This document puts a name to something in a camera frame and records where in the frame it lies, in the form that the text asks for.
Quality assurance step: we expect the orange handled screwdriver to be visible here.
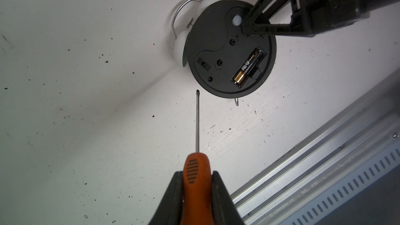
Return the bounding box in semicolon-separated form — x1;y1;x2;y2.
180;90;214;225

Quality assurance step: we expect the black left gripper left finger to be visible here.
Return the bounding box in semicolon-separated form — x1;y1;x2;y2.
149;171;184;225

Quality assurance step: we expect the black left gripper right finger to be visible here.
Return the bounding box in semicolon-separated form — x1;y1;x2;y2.
211;171;244;225

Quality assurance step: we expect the black gold AA battery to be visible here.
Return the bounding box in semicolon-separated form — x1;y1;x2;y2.
231;48;265;88

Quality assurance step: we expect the aluminium front rail frame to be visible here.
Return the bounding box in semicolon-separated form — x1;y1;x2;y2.
231;71;400;225

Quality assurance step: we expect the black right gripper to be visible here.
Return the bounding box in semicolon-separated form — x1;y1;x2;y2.
241;0;400;36

